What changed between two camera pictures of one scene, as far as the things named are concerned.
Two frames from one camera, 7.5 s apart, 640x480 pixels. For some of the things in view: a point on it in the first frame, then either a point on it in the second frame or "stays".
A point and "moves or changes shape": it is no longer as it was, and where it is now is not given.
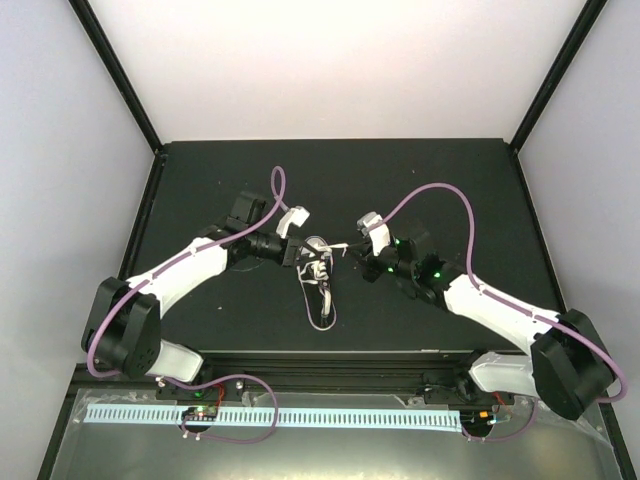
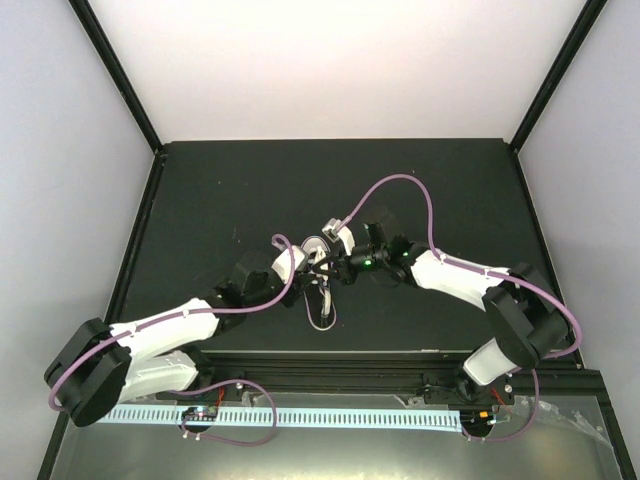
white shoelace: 318,271 moves or changes shape
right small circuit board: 477,419 stays
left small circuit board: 202,412 stays
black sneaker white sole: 315,269 stays
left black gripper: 289,256 -> 298,284
